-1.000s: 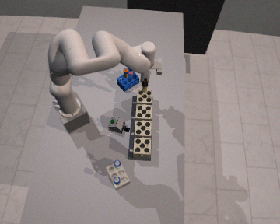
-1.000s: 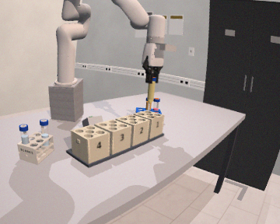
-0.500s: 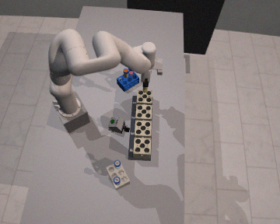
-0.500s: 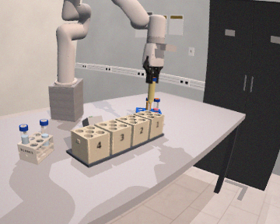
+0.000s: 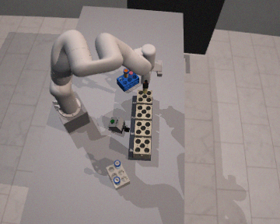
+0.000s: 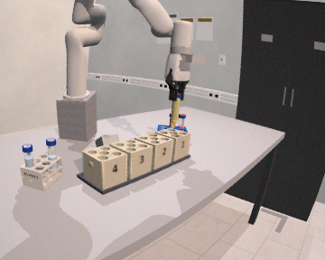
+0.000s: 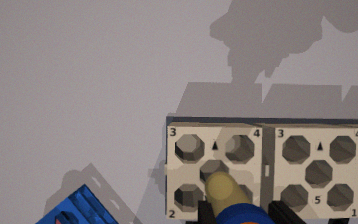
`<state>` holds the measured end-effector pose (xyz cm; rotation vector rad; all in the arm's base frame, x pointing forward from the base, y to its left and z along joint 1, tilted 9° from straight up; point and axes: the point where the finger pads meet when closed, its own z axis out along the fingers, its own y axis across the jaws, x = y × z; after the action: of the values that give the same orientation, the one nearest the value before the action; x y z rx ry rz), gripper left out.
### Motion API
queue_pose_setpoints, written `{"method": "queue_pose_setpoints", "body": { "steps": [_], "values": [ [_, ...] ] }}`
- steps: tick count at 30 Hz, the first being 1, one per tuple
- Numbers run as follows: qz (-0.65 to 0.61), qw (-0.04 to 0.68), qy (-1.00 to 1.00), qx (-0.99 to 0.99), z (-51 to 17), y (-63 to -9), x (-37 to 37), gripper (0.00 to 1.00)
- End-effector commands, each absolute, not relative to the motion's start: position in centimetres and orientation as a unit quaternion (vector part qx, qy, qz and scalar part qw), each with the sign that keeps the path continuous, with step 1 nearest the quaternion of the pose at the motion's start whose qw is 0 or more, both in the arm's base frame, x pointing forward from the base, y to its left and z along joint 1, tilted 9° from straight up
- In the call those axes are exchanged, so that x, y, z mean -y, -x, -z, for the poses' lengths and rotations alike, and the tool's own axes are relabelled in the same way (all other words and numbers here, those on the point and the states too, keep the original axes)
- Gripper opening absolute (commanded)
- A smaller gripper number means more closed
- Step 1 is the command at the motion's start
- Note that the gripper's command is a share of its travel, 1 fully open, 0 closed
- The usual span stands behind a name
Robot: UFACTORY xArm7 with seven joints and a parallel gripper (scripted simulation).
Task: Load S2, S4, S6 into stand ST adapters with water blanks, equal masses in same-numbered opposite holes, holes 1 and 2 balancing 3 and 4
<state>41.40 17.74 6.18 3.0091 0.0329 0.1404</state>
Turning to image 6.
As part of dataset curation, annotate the beige tube rack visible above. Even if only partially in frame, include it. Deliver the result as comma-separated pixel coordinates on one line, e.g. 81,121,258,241
20,153,63,191

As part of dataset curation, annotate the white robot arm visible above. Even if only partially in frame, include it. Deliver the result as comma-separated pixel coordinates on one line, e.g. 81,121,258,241
64,0,205,100

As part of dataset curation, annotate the beige bucket adapter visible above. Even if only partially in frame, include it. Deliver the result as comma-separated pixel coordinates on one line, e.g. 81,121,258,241
155,128,190,162
134,133,174,170
82,145,127,190
109,138,153,180

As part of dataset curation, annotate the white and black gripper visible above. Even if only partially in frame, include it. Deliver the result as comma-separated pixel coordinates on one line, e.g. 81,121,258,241
164,53,190,101

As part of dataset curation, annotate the blue tube rack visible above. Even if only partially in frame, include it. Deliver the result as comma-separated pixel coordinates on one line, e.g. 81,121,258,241
157,125,188,133

